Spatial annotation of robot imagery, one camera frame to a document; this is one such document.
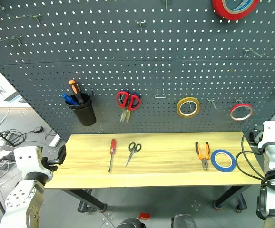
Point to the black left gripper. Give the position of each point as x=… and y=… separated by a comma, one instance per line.
x=47, y=164

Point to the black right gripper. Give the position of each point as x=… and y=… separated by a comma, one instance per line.
x=255, y=137

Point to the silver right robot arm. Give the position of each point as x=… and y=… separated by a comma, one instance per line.
x=274, y=166

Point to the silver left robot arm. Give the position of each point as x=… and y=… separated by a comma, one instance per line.
x=21, y=199

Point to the dark grey pegboard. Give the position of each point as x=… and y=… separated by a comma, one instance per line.
x=137, y=64

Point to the white flat box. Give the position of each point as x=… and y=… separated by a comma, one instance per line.
x=55, y=141

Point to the black power adapter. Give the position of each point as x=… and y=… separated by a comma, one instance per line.
x=38, y=129

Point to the thin red tape roll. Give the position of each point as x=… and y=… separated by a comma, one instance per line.
x=233, y=108

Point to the black plastic cup holder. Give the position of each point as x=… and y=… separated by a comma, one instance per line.
x=84, y=113

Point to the blue tape roll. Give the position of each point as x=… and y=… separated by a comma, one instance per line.
x=214, y=164

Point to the black table leg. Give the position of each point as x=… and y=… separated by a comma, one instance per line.
x=87, y=198
x=229, y=196

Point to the blue marker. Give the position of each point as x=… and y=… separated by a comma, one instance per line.
x=68, y=98

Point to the white power strip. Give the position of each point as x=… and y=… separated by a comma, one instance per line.
x=2, y=152

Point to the yellow tape roll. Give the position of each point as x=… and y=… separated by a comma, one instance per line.
x=180, y=113

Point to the dark rounded shape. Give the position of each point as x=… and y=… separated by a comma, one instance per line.
x=130, y=223
x=183, y=222

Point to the small red object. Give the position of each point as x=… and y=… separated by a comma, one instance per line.
x=144, y=216

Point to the large red tape roll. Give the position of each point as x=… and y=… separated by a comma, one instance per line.
x=220, y=11

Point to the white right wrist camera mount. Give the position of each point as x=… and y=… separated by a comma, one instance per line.
x=270, y=133

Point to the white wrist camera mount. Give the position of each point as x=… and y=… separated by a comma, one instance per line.
x=270, y=133
x=26, y=158

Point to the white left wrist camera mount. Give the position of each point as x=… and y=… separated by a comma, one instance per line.
x=26, y=158

